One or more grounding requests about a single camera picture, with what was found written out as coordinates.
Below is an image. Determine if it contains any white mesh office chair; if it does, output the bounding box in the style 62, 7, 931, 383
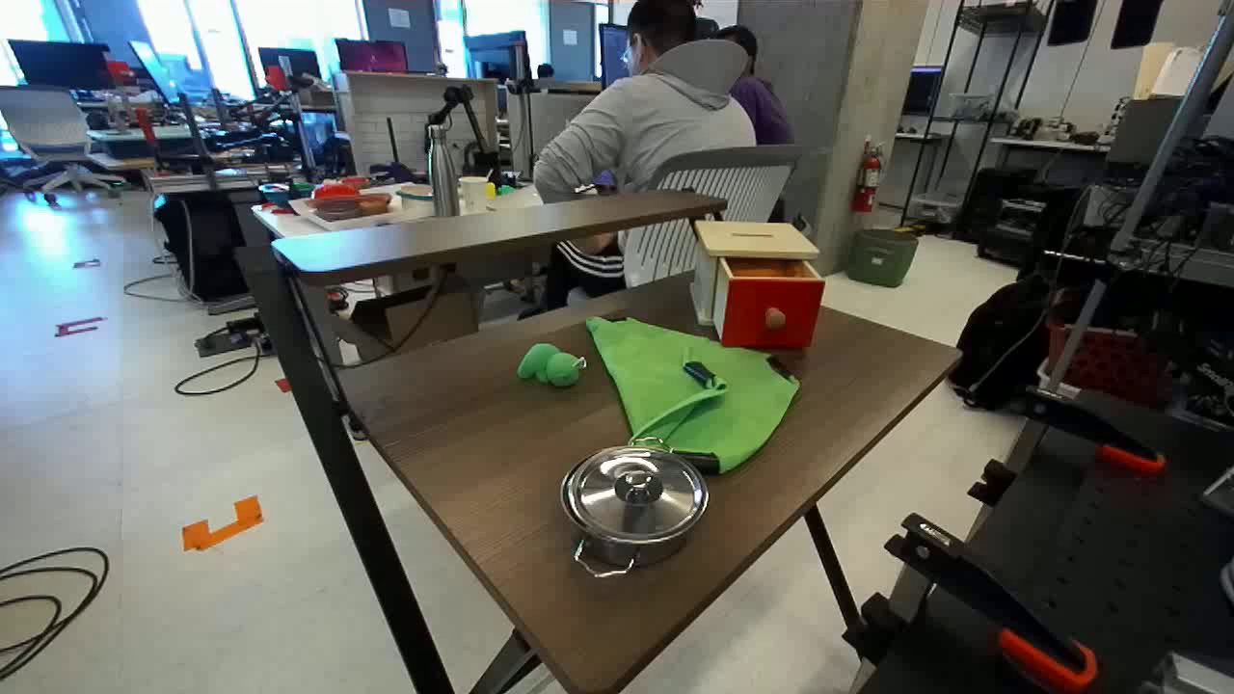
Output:
622, 144, 807, 291

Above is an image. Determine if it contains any black floor cable coil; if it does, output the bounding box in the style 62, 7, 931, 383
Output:
0, 544, 112, 686

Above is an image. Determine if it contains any red plastic crate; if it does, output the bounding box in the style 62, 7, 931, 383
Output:
1045, 321, 1171, 414

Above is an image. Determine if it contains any black metal table frame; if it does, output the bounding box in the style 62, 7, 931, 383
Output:
233, 198, 873, 694

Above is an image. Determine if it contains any green plush toy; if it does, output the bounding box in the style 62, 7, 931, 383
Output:
513, 339, 590, 393

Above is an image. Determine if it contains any black computer monitor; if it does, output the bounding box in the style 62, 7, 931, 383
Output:
336, 35, 413, 79
253, 45, 325, 93
462, 31, 531, 84
3, 35, 118, 93

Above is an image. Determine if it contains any steel pot with lid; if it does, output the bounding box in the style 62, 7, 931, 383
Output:
555, 444, 712, 581

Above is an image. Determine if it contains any black backpack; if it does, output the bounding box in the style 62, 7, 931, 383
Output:
950, 267, 1073, 415

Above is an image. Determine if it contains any red object on desk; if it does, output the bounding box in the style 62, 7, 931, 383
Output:
306, 175, 396, 219

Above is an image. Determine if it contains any black perforated breadboard table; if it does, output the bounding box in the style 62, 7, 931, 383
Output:
854, 397, 1234, 694

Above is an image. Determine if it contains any person in gray hoodie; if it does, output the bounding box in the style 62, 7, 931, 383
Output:
531, 0, 758, 311

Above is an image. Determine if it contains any white swivel desk chair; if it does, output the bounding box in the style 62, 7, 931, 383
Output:
0, 84, 116, 201

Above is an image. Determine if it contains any gray aluminium pole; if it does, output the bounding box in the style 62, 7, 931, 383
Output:
1037, 5, 1234, 397

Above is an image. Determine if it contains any green storage bin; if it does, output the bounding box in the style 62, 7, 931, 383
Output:
839, 225, 922, 291

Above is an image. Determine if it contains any red fire extinguisher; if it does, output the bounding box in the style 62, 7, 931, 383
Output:
850, 135, 886, 219

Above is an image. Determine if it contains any wooden box with red drawer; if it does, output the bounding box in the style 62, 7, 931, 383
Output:
692, 217, 828, 355

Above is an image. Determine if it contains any green cloth towel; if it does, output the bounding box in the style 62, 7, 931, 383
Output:
581, 311, 802, 478

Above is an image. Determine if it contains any person in purple top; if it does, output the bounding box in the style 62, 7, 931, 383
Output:
719, 22, 800, 148

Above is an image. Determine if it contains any dark wooden raised shelf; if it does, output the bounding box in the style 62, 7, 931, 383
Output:
271, 190, 728, 280

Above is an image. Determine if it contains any silver water bottle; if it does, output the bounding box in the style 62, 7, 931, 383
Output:
423, 120, 462, 219

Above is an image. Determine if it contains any black metal shelving rack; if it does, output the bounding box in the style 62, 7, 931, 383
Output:
897, 0, 1073, 225

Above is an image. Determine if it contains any black clamp orange handle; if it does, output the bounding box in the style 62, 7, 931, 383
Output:
1021, 383, 1171, 481
882, 508, 1103, 694

